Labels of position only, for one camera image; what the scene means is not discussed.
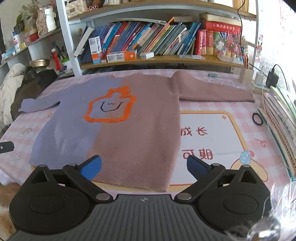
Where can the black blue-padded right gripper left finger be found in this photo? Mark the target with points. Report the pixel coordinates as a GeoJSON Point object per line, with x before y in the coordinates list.
{"type": "Point", "coordinates": [82, 175]}

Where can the orange and white box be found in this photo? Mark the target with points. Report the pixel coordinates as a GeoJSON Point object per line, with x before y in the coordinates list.
{"type": "Point", "coordinates": [128, 55]}

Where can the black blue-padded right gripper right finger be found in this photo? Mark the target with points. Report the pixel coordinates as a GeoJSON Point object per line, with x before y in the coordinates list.
{"type": "Point", "coordinates": [206, 176]}

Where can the white blue toothpaste box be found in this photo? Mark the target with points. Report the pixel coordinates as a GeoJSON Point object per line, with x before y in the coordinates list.
{"type": "Point", "coordinates": [95, 49]}

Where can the white jacket on chair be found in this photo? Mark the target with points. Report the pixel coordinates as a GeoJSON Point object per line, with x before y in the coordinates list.
{"type": "Point", "coordinates": [12, 81]}

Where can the stack of books right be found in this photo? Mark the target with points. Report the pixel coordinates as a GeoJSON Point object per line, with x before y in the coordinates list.
{"type": "Point", "coordinates": [278, 112]}

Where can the red dictionaries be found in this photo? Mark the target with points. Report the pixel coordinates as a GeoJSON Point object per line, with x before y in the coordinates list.
{"type": "Point", "coordinates": [218, 34]}

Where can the white power adapter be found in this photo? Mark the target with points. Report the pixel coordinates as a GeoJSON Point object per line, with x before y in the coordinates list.
{"type": "Point", "coordinates": [147, 55]}

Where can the brass bowl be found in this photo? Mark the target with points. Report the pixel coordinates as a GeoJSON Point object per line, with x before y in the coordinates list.
{"type": "Point", "coordinates": [40, 63]}

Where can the dark brown garment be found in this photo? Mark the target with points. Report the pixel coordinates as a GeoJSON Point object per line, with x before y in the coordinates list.
{"type": "Point", "coordinates": [32, 85]}

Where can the purple and mauve knit sweater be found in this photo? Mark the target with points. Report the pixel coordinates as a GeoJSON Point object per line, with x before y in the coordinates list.
{"type": "Point", "coordinates": [132, 123]}

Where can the black charger plug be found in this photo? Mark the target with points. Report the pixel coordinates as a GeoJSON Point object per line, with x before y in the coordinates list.
{"type": "Point", "coordinates": [272, 80]}

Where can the row of colourful books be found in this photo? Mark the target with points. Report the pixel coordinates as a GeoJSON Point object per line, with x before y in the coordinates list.
{"type": "Point", "coordinates": [174, 37]}

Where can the wooden bookshelf with white frame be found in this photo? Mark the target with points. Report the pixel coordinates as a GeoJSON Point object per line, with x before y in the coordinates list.
{"type": "Point", "coordinates": [112, 12]}

